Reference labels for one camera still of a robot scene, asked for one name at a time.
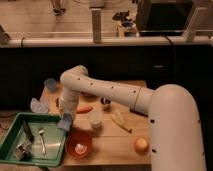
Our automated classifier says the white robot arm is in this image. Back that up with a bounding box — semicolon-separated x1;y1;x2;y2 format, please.
59;65;207;171

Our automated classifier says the green plastic tray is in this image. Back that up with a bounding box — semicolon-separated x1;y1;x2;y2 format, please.
0;113;66;167

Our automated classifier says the orange carrot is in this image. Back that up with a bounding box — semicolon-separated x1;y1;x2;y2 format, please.
76;106;93;114

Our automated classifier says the orange bowl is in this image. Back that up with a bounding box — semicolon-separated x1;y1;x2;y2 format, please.
65;130;93;159

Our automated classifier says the metal spoon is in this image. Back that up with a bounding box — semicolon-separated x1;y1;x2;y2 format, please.
38;128;46;155

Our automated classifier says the white plastic cup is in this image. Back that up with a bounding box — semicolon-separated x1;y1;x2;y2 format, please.
88;111;102;128

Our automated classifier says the black knife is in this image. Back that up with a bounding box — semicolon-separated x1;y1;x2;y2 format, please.
22;120;34;143

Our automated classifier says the blue cup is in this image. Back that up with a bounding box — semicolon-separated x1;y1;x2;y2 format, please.
44;78;57;93

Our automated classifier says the small dark toy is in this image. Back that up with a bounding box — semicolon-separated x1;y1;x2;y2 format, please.
100;98;111;109

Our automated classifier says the crumpled foil wrapper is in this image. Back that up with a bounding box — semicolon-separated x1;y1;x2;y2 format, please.
15;140;32;161

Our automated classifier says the yellow banana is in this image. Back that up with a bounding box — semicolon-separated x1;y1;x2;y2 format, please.
111;112;132;133

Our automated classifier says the orange fruit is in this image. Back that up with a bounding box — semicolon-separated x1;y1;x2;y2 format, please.
134;138;149;153

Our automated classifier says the black monitor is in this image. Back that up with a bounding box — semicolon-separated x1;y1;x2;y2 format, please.
136;0;193;35

